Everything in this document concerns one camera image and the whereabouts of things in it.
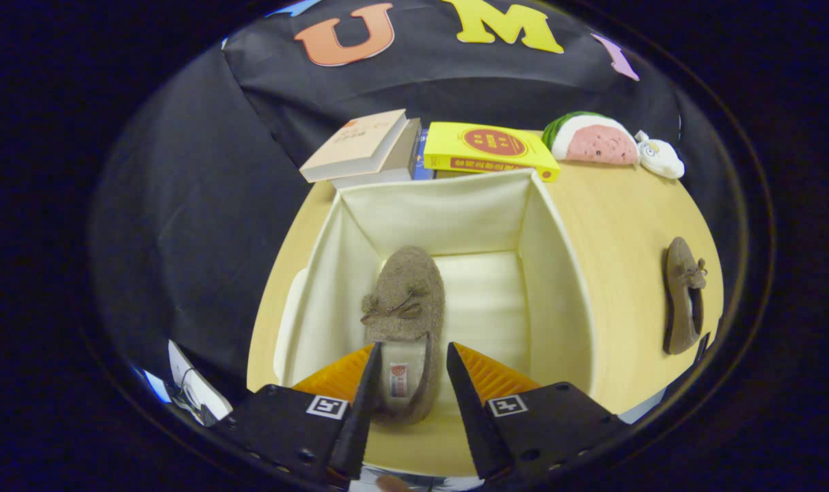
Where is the blue book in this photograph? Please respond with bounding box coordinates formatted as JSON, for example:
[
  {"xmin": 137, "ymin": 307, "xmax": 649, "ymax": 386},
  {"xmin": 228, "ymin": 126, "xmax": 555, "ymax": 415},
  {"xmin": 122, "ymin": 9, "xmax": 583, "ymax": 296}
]
[{"xmin": 411, "ymin": 130, "xmax": 435, "ymax": 181}]

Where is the cream fabric storage box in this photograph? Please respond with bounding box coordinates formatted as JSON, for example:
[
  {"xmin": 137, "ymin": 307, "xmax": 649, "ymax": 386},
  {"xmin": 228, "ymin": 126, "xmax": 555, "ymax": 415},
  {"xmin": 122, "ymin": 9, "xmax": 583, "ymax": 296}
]
[{"xmin": 272, "ymin": 168, "xmax": 599, "ymax": 428}]

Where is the white plush toy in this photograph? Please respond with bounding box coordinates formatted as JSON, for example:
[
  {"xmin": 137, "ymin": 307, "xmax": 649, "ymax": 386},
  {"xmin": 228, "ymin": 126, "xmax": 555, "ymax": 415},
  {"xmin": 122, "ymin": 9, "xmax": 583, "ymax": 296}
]
[{"xmin": 634, "ymin": 130, "xmax": 685, "ymax": 180}]

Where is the grey book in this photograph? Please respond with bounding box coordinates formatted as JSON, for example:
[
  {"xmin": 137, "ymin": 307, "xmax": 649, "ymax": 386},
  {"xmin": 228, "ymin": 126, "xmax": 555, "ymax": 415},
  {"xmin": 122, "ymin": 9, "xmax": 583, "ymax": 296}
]
[{"xmin": 331, "ymin": 118, "xmax": 423, "ymax": 190}]

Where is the watermelon slice plush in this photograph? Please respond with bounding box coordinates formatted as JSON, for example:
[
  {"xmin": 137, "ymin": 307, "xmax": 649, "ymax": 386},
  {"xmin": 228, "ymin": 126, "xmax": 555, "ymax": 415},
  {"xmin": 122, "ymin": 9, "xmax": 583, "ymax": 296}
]
[{"xmin": 541, "ymin": 111, "xmax": 640, "ymax": 166}]

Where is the yellow book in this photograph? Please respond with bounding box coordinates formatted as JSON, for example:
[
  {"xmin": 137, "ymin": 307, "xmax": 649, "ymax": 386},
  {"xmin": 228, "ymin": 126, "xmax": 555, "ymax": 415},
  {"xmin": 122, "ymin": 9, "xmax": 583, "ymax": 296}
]
[{"xmin": 424, "ymin": 122, "xmax": 562, "ymax": 182}]

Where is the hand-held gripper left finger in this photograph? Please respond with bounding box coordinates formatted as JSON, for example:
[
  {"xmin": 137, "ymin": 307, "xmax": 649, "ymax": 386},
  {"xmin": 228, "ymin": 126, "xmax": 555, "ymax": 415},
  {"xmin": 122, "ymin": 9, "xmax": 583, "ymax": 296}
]
[{"xmin": 211, "ymin": 342, "xmax": 383, "ymax": 481}]

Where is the beige book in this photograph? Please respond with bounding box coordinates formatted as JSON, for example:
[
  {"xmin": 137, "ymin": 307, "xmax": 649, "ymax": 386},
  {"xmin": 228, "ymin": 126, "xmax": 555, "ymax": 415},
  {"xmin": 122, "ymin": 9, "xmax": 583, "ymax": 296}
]
[{"xmin": 299, "ymin": 109, "xmax": 410, "ymax": 183}]

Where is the white paper sheet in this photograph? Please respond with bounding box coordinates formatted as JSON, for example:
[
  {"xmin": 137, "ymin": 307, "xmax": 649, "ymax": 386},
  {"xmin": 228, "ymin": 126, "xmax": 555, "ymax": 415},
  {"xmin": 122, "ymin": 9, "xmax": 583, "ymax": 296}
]
[{"xmin": 167, "ymin": 340, "xmax": 234, "ymax": 426}]

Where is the brown fuzzy shoe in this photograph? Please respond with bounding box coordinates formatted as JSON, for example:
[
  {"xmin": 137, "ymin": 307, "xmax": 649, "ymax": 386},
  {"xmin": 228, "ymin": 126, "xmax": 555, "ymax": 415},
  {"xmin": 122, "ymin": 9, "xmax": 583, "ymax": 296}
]
[
  {"xmin": 663, "ymin": 236, "xmax": 709, "ymax": 356},
  {"xmin": 359, "ymin": 246, "xmax": 446, "ymax": 426}
]

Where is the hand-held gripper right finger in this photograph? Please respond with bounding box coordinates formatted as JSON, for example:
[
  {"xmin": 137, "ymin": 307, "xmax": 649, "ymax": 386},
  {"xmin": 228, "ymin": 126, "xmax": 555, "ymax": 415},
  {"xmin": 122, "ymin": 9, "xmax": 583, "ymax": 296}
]
[{"xmin": 446, "ymin": 342, "xmax": 631, "ymax": 480}]

